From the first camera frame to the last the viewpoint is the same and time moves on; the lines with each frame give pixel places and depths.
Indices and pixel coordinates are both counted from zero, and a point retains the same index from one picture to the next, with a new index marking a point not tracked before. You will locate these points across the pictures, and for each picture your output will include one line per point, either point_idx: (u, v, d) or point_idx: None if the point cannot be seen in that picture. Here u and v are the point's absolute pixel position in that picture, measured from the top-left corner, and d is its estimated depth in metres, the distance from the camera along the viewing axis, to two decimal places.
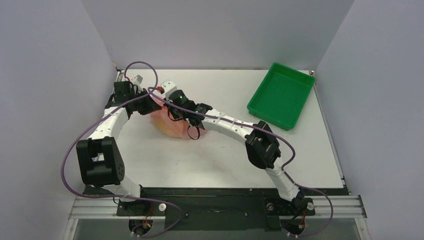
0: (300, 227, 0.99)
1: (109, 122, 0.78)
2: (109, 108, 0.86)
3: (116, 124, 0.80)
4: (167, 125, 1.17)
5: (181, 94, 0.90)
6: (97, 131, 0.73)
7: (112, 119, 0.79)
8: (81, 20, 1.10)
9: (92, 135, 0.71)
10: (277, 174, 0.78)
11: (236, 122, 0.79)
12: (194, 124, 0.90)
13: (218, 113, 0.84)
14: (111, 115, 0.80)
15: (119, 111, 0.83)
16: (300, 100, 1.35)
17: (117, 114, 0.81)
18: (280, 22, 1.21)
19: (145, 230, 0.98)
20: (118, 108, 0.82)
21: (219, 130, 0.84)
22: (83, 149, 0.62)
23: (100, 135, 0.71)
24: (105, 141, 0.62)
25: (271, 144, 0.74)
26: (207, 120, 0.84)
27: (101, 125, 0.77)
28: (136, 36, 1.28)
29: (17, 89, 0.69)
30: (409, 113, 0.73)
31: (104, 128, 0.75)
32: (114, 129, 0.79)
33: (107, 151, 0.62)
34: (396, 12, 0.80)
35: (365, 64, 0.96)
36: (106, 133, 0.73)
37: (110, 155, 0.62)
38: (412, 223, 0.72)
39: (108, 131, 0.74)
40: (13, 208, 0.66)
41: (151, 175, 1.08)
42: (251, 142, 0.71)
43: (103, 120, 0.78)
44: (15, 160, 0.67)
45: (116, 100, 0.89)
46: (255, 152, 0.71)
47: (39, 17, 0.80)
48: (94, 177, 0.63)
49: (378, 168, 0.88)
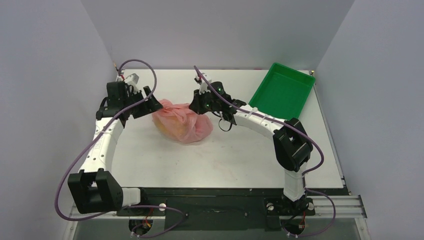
0: (300, 226, 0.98)
1: (101, 146, 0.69)
2: (101, 119, 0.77)
3: (109, 143, 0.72)
4: (168, 128, 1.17)
5: (219, 86, 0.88)
6: (89, 160, 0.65)
7: (105, 139, 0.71)
8: (81, 20, 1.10)
9: (85, 167, 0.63)
10: (297, 177, 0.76)
11: (267, 116, 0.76)
12: (227, 118, 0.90)
13: (252, 108, 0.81)
14: (103, 134, 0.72)
15: (111, 126, 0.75)
16: (300, 100, 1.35)
17: (110, 132, 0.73)
18: (280, 22, 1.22)
19: (144, 230, 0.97)
20: (110, 123, 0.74)
21: (250, 126, 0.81)
22: (74, 185, 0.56)
23: (94, 167, 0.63)
24: (98, 177, 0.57)
25: (304, 145, 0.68)
26: (239, 114, 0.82)
27: (93, 149, 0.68)
28: (135, 36, 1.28)
29: (18, 89, 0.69)
30: (408, 113, 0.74)
31: (97, 155, 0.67)
32: (107, 152, 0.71)
33: (101, 186, 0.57)
34: (396, 12, 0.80)
35: (365, 65, 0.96)
36: (100, 163, 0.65)
37: (105, 190, 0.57)
38: (412, 222, 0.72)
39: (102, 159, 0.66)
40: (14, 208, 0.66)
41: (152, 174, 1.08)
42: (280, 138, 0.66)
43: (94, 144, 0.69)
44: (15, 159, 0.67)
45: (108, 109, 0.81)
46: (284, 150, 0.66)
47: (38, 17, 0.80)
48: (95, 206, 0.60)
49: (378, 168, 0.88)
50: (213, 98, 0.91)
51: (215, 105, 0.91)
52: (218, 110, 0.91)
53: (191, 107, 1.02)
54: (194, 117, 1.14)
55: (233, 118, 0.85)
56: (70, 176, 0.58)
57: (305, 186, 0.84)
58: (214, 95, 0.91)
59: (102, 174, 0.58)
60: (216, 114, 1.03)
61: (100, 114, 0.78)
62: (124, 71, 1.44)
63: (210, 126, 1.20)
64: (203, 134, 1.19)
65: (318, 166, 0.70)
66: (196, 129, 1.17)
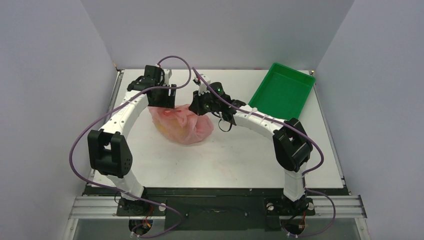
0: (300, 226, 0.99)
1: (124, 114, 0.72)
2: (130, 91, 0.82)
3: (132, 114, 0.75)
4: (168, 130, 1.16)
5: (218, 87, 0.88)
6: (110, 122, 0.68)
7: (129, 108, 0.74)
8: (81, 21, 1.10)
9: (105, 127, 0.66)
10: (297, 177, 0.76)
11: (267, 117, 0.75)
12: (227, 118, 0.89)
13: (252, 108, 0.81)
14: (129, 103, 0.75)
15: (138, 99, 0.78)
16: (300, 100, 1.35)
17: (135, 103, 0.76)
18: (279, 22, 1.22)
19: (144, 230, 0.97)
20: (137, 96, 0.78)
21: (250, 126, 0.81)
22: (92, 139, 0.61)
23: (113, 129, 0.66)
24: (114, 138, 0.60)
25: (303, 145, 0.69)
26: (238, 114, 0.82)
27: (117, 114, 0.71)
28: (135, 37, 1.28)
29: (17, 90, 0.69)
30: (408, 113, 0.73)
31: (118, 120, 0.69)
32: (128, 121, 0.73)
33: (115, 147, 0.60)
34: (396, 13, 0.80)
35: (365, 64, 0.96)
36: (119, 127, 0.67)
37: (117, 151, 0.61)
38: (412, 223, 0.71)
39: (122, 124, 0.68)
40: (14, 207, 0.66)
41: (152, 175, 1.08)
42: (280, 138, 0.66)
43: (118, 109, 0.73)
44: (15, 159, 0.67)
45: (140, 83, 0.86)
46: (284, 150, 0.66)
47: (37, 17, 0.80)
48: (103, 165, 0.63)
49: (378, 168, 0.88)
50: (212, 98, 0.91)
51: (215, 105, 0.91)
52: (218, 110, 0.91)
53: (191, 109, 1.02)
54: (194, 117, 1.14)
55: (233, 118, 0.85)
56: (92, 130, 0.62)
57: (305, 186, 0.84)
58: (214, 96, 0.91)
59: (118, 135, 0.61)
60: (216, 114, 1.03)
61: (131, 87, 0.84)
62: (124, 71, 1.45)
63: (210, 126, 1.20)
64: (204, 135, 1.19)
65: (318, 166, 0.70)
66: (197, 130, 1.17)
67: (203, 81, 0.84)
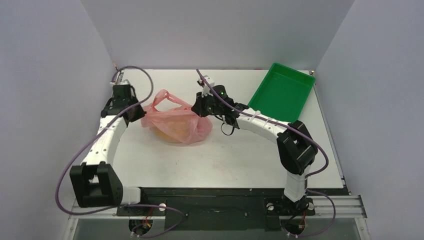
0: (300, 226, 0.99)
1: (105, 141, 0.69)
2: (105, 117, 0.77)
3: (112, 140, 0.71)
4: (169, 133, 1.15)
5: (222, 90, 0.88)
6: (92, 153, 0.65)
7: (108, 135, 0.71)
8: (81, 20, 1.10)
9: (87, 159, 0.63)
10: (300, 179, 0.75)
11: (270, 120, 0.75)
12: (229, 122, 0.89)
13: (255, 111, 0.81)
14: (107, 129, 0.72)
15: (116, 123, 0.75)
16: (300, 100, 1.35)
17: (114, 128, 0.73)
18: (279, 22, 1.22)
19: (144, 230, 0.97)
20: (114, 120, 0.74)
21: (253, 129, 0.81)
22: (75, 175, 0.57)
23: (96, 160, 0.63)
24: (100, 169, 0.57)
25: (309, 148, 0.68)
26: (242, 117, 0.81)
27: (97, 143, 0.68)
28: (135, 36, 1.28)
29: (18, 89, 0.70)
30: (408, 113, 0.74)
31: (100, 149, 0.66)
32: (110, 148, 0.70)
33: (104, 178, 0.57)
34: (396, 13, 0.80)
35: (365, 64, 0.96)
36: (102, 156, 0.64)
37: (106, 182, 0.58)
38: (413, 223, 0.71)
39: (104, 153, 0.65)
40: (14, 208, 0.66)
41: (151, 175, 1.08)
42: (284, 141, 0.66)
43: (97, 138, 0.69)
44: (15, 159, 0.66)
45: (113, 107, 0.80)
46: (288, 153, 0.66)
47: (37, 16, 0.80)
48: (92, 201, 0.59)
49: (378, 169, 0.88)
50: (215, 101, 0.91)
51: (217, 108, 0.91)
52: (220, 113, 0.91)
53: (193, 110, 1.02)
54: (195, 118, 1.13)
55: (236, 122, 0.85)
56: (72, 167, 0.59)
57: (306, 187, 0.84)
58: (216, 99, 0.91)
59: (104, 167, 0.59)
60: (217, 117, 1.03)
61: (104, 113, 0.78)
62: (124, 71, 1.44)
63: (209, 124, 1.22)
64: (205, 134, 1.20)
65: (323, 169, 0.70)
66: (198, 130, 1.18)
67: (206, 82, 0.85)
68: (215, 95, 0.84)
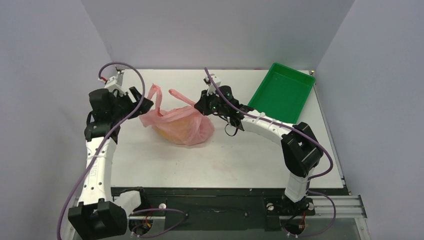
0: (300, 227, 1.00)
1: (98, 173, 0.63)
2: (92, 140, 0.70)
3: (106, 168, 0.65)
4: (172, 133, 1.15)
5: (228, 91, 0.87)
6: (87, 190, 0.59)
7: (100, 165, 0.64)
8: (81, 20, 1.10)
9: (83, 198, 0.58)
10: (303, 181, 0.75)
11: (275, 121, 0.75)
12: (233, 124, 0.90)
13: (259, 113, 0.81)
14: (97, 158, 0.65)
15: (104, 148, 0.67)
16: (300, 100, 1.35)
17: (104, 156, 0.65)
18: (279, 22, 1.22)
19: (144, 230, 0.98)
20: (102, 145, 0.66)
21: (257, 131, 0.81)
22: (74, 217, 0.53)
23: (93, 198, 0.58)
24: (100, 207, 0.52)
25: (313, 151, 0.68)
26: (247, 119, 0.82)
27: (89, 176, 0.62)
28: (135, 36, 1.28)
29: (17, 89, 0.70)
30: (407, 113, 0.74)
31: (95, 184, 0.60)
32: (106, 177, 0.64)
33: (105, 216, 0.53)
34: (396, 13, 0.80)
35: (365, 64, 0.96)
36: (99, 191, 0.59)
37: (110, 220, 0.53)
38: (413, 222, 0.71)
39: (101, 187, 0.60)
40: (14, 208, 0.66)
41: (151, 175, 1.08)
42: (289, 142, 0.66)
43: (88, 171, 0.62)
44: (15, 159, 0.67)
45: (97, 125, 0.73)
46: (293, 155, 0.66)
47: (37, 15, 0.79)
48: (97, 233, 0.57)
49: (378, 168, 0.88)
50: (220, 102, 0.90)
51: (222, 110, 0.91)
52: (225, 115, 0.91)
53: (196, 107, 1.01)
54: (198, 117, 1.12)
55: (240, 123, 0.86)
56: (69, 208, 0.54)
57: (308, 187, 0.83)
58: (222, 100, 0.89)
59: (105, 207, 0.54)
60: (223, 117, 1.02)
61: (89, 135, 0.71)
62: (124, 71, 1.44)
63: (212, 128, 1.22)
64: (207, 136, 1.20)
65: (327, 172, 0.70)
66: (201, 131, 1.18)
67: (212, 81, 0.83)
68: (221, 96, 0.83)
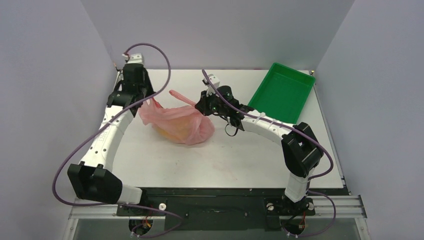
0: (300, 227, 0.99)
1: (106, 138, 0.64)
2: (111, 106, 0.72)
3: (115, 136, 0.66)
4: (171, 132, 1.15)
5: (228, 91, 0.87)
6: (91, 152, 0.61)
7: (111, 131, 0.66)
8: (80, 20, 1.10)
9: (85, 158, 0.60)
10: (303, 181, 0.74)
11: (275, 121, 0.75)
12: (234, 124, 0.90)
13: (259, 113, 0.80)
14: (110, 124, 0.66)
15: (120, 117, 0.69)
16: (300, 100, 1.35)
17: (116, 123, 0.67)
18: (279, 21, 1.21)
19: (144, 230, 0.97)
20: (118, 114, 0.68)
21: (258, 131, 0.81)
22: (73, 174, 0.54)
23: (93, 162, 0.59)
24: (97, 172, 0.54)
25: (313, 151, 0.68)
26: (247, 119, 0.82)
27: (97, 140, 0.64)
28: (135, 37, 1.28)
29: (17, 89, 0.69)
30: (408, 113, 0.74)
31: (100, 148, 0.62)
32: (112, 146, 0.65)
33: (99, 181, 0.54)
34: (396, 13, 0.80)
35: (365, 64, 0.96)
36: (101, 158, 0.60)
37: (102, 185, 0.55)
38: (413, 223, 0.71)
39: (104, 153, 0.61)
40: (13, 207, 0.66)
41: (151, 175, 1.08)
42: (290, 143, 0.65)
43: (99, 133, 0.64)
44: (14, 159, 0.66)
45: (121, 94, 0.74)
46: (293, 156, 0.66)
47: (36, 16, 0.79)
48: (93, 193, 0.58)
49: (379, 168, 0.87)
50: (220, 102, 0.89)
51: (222, 110, 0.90)
52: (225, 115, 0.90)
53: (197, 107, 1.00)
54: (198, 117, 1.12)
55: (241, 123, 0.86)
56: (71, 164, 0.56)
57: (308, 187, 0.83)
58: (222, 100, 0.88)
59: (100, 176, 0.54)
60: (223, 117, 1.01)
61: (111, 101, 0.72)
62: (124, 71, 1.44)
63: (212, 128, 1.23)
64: (207, 135, 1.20)
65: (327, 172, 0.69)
66: (201, 131, 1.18)
67: (209, 82, 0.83)
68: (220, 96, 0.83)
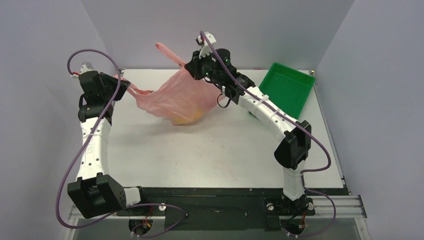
0: (300, 226, 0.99)
1: (94, 149, 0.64)
2: (85, 121, 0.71)
3: (101, 145, 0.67)
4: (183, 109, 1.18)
5: (226, 56, 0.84)
6: (85, 166, 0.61)
7: (96, 142, 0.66)
8: (81, 21, 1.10)
9: (81, 174, 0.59)
10: (295, 175, 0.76)
11: (279, 112, 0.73)
12: (228, 95, 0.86)
13: (261, 94, 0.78)
14: (93, 136, 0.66)
15: (99, 127, 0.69)
16: (300, 99, 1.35)
17: (99, 133, 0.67)
18: (279, 21, 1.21)
19: (144, 230, 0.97)
20: (98, 123, 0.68)
21: (254, 111, 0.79)
22: (75, 191, 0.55)
23: (92, 173, 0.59)
24: (99, 180, 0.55)
25: (304, 148, 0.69)
26: (247, 97, 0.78)
27: (86, 154, 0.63)
28: (135, 37, 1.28)
29: (17, 89, 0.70)
30: (408, 112, 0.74)
31: (93, 160, 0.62)
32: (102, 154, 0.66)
33: (104, 189, 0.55)
34: (396, 13, 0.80)
35: (365, 64, 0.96)
36: (97, 167, 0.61)
37: (107, 192, 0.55)
38: (412, 222, 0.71)
39: (99, 163, 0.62)
40: (13, 207, 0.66)
41: (151, 175, 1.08)
42: (290, 141, 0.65)
43: (85, 147, 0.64)
44: (14, 159, 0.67)
45: (90, 107, 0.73)
46: (289, 152, 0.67)
47: (37, 16, 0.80)
48: (99, 206, 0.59)
49: (378, 168, 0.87)
50: (215, 68, 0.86)
51: (216, 76, 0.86)
52: (219, 83, 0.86)
53: (188, 68, 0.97)
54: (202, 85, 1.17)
55: (236, 97, 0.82)
56: (68, 184, 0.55)
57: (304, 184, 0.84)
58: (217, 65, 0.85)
59: (103, 182, 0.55)
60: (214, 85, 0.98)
61: (83, 116, 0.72)
62: (124, 72, 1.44)
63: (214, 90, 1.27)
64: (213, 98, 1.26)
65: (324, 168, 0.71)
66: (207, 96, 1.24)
67: (207, 42, 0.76)
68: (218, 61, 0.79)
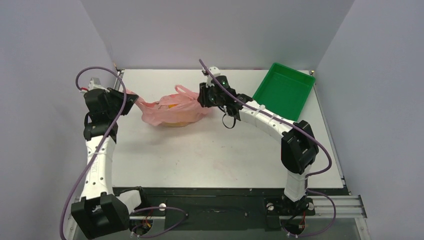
0: (300, 226, 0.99)
1: (99, 168, 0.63)
2: (91, 139, 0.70)
3: (106, 164, 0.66)
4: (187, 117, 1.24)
5: (224, 80, 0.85)
6: (89, 184, 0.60)
7: (101, 161, 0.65)
8: (80, 20, 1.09)
9: (86, 193, 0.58)
10: (300, 179, 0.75)
11: (275, 117, 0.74)
12: (231, 113, 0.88)
13: (258, 105, 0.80)
14: (97, 154, 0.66)
15: (104, 145, 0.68)
16: (300, 99, 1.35)
17: (104, 151, 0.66)
18: (279, 21, 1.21)
19: (144, 230, 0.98)
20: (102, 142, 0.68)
21: (255, 124, 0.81)
22: (78, 211, 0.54)
23: (95, 192, 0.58)
24: (103, 200, 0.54)
25: (309, 149, 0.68)
26: (245, 111, 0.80)
27: (90, 173, 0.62)
28: (135, 36, 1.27)
29: (17, 89, 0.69)
30: (408, 112, 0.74)
31: (97, 179, 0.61)
32: (107, 174, 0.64)
33: (107, 209, 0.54)
34: (397, 13, 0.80)
35: (365, 64, 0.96)
36: (101, 187, 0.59)
37: (111, 212, 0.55)
38: (412, 222, 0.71)
39: (103, 182, 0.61)
40: (13, 208, 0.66)
41: (151, 175, 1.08)
42: (289, 141, 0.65)
43: (90, 165, 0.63)
44: (14, 159, 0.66)
45: (96, 125, 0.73)
46: (291, 152, 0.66)
47: (36, 16, 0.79)
48: (102, 226, 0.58)
49: (378, 168, 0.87)
50: (216, 91, 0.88)
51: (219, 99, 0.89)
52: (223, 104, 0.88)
53: (199, 101, 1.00)
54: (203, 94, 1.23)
55: (238, 113, 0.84)
56: (72, 204, 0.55)
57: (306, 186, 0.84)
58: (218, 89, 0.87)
59: (107, 203, 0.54)
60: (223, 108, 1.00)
61: (88, 135, 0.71)
62: (124, 71, 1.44)
63: None
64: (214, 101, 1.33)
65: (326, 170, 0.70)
66: None
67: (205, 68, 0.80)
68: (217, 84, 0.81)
